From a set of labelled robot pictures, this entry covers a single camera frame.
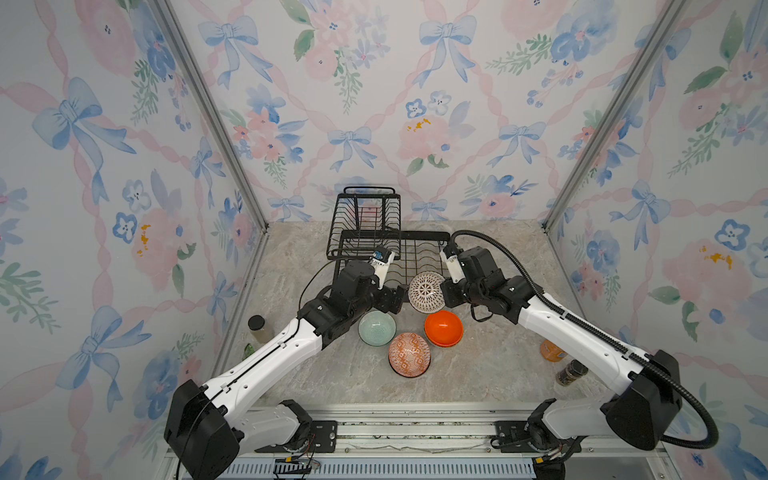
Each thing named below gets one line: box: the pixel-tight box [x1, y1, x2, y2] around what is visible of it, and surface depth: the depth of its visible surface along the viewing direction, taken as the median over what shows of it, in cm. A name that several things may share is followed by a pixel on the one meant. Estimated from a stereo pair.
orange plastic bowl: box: [424, 310, 464, 348], surface depth 90 cm
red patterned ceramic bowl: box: [388, 332, 431, 378], surface depth 85 cm
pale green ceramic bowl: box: [358, 310, 397, 346], surface depth 91 cm
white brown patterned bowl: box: [408, 271, 446, 314], surface depth 82 cm
